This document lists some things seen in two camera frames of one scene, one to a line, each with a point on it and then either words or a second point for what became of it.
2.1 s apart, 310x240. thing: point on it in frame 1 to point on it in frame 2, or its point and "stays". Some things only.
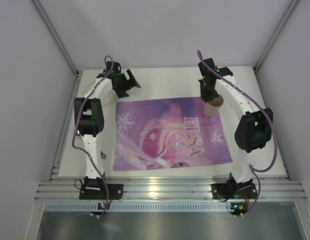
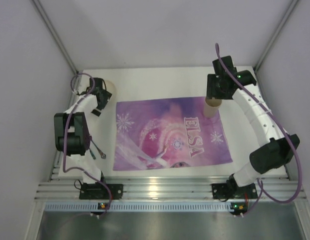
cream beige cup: (212, 107) stays
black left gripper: (125, 83) to (103, 97)
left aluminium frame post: (59, 41) stays
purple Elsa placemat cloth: (170, 132) stays
